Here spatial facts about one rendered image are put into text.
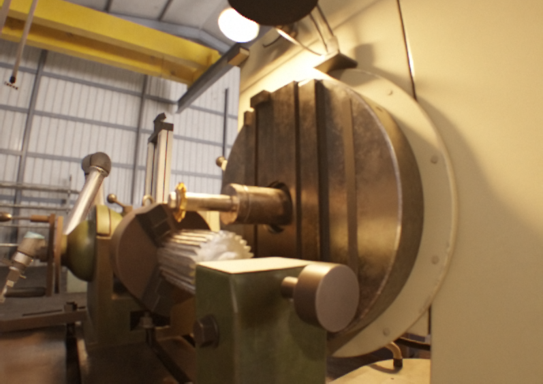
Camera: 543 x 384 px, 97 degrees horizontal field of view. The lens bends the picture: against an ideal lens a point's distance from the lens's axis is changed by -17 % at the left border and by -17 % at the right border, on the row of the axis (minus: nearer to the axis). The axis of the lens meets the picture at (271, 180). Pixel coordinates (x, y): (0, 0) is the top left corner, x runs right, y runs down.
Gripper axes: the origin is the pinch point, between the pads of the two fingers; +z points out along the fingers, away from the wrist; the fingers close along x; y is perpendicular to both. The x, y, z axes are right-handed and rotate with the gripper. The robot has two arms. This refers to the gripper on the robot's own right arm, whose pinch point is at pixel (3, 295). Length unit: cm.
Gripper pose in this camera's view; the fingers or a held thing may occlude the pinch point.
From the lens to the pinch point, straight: 182.3
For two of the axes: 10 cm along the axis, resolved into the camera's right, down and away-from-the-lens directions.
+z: -2.0, 8.4, -5.1
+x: -7.1, 2.3, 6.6
